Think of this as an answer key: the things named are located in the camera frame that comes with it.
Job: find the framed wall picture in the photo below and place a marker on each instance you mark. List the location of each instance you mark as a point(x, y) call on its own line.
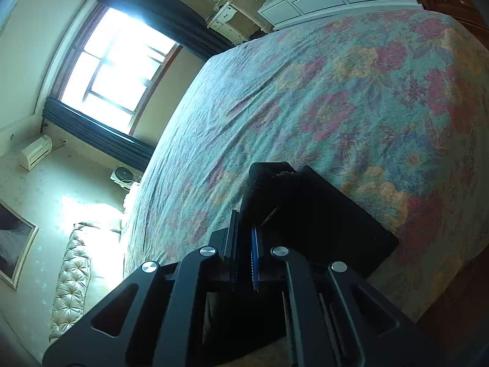
point(13, 244)

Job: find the white fan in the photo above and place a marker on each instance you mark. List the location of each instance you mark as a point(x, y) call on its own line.
point(124, 176)

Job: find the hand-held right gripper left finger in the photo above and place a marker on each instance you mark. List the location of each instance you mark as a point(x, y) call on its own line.
point(233, 244)

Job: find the white air conditioner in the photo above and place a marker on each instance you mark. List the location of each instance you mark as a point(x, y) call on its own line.
point(36, 152)

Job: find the tufted cream headboard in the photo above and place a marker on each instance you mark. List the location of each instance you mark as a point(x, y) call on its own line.
point(72, 275)

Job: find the floral bedspread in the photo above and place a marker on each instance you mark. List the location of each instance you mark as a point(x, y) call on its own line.
point(305, 103)

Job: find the white vanity dresser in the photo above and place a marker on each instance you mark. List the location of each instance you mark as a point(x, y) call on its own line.
point(229, 15)

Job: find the dark blue curtain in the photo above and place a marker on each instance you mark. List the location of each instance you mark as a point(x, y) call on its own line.
point(164, 19)
point(99, 137)

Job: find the black pants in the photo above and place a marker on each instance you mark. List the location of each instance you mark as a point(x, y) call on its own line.
point(324, 218)

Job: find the window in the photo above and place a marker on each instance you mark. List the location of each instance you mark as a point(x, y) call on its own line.
point(114, 65)

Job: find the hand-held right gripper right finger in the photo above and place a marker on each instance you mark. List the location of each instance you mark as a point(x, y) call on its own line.
point(255, 263)

